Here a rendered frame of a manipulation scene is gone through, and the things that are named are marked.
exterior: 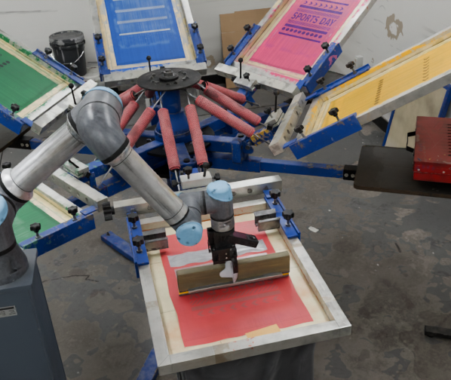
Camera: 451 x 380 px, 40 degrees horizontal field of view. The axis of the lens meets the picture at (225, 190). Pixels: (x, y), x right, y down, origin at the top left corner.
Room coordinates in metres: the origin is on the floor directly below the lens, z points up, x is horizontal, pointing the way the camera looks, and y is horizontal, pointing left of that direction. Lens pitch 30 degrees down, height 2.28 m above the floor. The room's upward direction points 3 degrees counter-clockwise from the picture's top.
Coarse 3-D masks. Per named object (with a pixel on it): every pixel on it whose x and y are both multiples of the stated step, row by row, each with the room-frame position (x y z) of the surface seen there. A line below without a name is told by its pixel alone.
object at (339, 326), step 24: (288, 240) 1.84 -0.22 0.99; (312, 264) 1.68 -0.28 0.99; (144, 288) 1.61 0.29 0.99; (312, 288) 1.59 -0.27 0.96; (336, 312) 1.44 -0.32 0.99; (264, 336) 1.35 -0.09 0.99; (288, 336) 1.35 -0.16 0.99; (312, 336) 1.35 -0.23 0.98; (336, 336) 1.37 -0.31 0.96; (168, 360) 1.28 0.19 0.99; (192, 360) 1.28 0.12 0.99; (216, 360) 1.29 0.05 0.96
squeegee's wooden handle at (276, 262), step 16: (256, 256) 1.66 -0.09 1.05; (272, 256) 1.66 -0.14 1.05; (288, 256) 1.66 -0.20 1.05; (176, 272) 1.60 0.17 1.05; (192, 272) 1.60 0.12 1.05; (208, 272) 1.61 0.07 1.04; (240, 272) 1.63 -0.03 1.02; (256, 272) 1.64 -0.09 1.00; (272, 272) 1.65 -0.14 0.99; (288, 272) 1.66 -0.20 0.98
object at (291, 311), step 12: (240, 228) 1.98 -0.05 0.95; (252, 228) 1.98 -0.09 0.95; (264, 240) 1.90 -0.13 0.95; (252, 252) 1.83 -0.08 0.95; (264, 252) 1.82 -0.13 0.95; (288, 276) 1.67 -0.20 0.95; (288, 288) 1.61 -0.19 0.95; (288, 300) 1.55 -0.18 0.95; (300, 300) 1.55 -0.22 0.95; (252, 312) 1.50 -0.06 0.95; (264, 312) 1.50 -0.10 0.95; (276, 312) 1.49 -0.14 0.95; (288, 312) 1.49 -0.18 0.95; (300, 312) 1.49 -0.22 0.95; (252, 324) 1.45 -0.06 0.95; (264, 324) 1.44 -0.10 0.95; (288, 324) 1.44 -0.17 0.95
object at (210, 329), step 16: (176, 240) 1.93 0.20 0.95; (176, 288) 1.64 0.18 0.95; (176, 304) 1.56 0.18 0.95; (192, 320) 1.48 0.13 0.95; (208, 320) 1.47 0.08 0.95; (224, 320) 1.47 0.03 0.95; (240, 320) 1.47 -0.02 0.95; (192, 336) 1.41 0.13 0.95; (208, 336) 1.40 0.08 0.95; (224, 336) 1.40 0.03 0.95
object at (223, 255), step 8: (208, 232) 1.61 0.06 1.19; (216, 232) 1.60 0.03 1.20; (224, 232) 1.60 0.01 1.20; (232, 232) 1.61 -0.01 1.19; (208, 240) 1.64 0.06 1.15; (216, 240) 1.61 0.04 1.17; (224, 240) 1.62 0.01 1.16; (208, 248) 1.65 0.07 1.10; (216, 248) 1.61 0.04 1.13; (224, 248) 1.60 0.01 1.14; (232, 248) 1.61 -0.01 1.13; (216, 256) 1.60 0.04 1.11; (224, 256) 1.60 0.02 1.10; (232, 256) 1.60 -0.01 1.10
